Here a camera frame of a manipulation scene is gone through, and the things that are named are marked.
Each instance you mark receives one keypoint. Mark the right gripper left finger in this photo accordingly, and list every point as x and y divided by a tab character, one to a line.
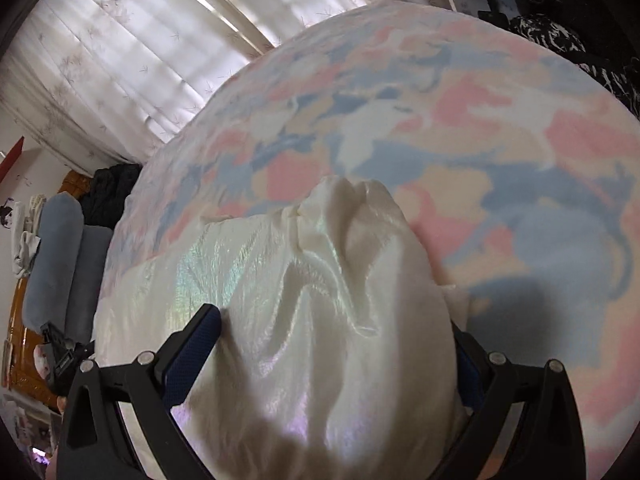
95	443

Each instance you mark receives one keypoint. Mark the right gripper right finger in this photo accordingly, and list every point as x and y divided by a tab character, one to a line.
523	421

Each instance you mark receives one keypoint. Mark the cream shiny puffer coat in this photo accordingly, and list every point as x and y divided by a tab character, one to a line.
336	358

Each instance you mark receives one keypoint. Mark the white folded clothes pile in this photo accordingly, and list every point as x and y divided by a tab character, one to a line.
24	234

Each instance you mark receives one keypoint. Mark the pink plush toy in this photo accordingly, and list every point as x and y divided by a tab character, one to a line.
42	360

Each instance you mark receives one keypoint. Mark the orange wooden headboard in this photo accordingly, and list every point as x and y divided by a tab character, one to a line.
19	371

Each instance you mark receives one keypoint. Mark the black fuzzy cushion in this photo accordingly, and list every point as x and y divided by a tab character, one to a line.
104	203

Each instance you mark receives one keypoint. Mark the pastel patchwork bedspread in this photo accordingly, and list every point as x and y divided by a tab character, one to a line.
518	173

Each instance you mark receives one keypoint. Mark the white floral curtain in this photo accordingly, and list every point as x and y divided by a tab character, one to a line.
98	82

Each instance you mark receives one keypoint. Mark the black white patterned cloth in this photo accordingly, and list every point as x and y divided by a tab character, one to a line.
617	73

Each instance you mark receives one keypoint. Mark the red wall shelf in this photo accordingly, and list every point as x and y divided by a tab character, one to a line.
9	159

